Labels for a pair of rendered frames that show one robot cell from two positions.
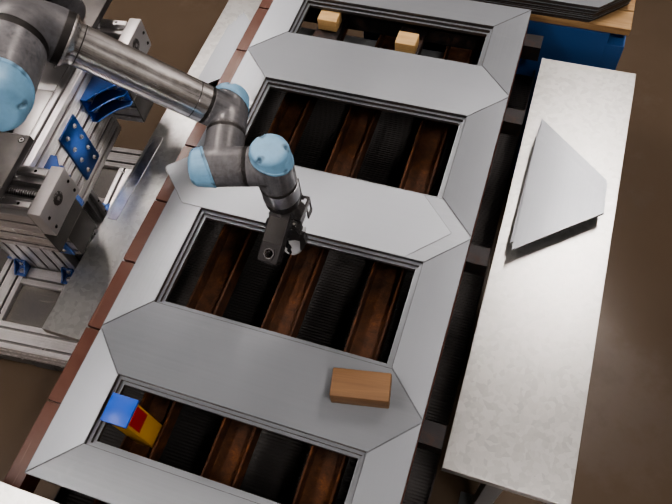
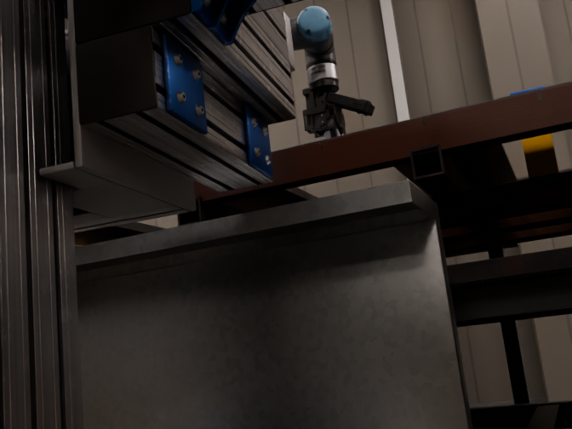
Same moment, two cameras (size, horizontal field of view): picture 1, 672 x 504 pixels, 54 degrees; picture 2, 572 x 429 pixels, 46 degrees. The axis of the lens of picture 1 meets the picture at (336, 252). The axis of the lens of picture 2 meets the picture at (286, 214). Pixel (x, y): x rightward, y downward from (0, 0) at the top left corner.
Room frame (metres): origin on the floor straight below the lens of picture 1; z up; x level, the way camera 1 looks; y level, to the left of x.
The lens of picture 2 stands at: (1.00, 1.62, 0.47)
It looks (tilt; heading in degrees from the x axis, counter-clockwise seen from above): 12 degrees up; 266
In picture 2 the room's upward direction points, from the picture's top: 6 degrees counter-clockwise
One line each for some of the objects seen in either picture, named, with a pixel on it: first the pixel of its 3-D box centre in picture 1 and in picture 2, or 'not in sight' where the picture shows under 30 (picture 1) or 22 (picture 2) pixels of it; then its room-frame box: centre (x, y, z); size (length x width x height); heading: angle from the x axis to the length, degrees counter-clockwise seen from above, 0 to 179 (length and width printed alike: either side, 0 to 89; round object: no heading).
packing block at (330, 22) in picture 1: (329, 20); not in sight; (1.59, -0.09, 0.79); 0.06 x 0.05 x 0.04; 64
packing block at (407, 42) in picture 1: (406, 43); not in sight; (1.45, -0.30, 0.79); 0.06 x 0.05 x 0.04; 64
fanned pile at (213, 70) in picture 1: (235, 52); not in sight; (1.62, 0.21, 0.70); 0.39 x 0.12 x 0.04; 154
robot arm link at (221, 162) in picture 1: (221, 159); (308, 31); (0.80, 0.19, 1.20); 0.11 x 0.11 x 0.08; 80
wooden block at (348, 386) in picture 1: (361, 388); not in sight; (0.43, -0.01, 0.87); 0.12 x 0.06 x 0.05; 75
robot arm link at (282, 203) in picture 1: (278, 189); (323, 77); (0.77, 0.09, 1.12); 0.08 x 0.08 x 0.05
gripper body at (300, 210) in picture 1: (287, 209); (323, 110); (0.77, 0.09, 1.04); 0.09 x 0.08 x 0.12; 154
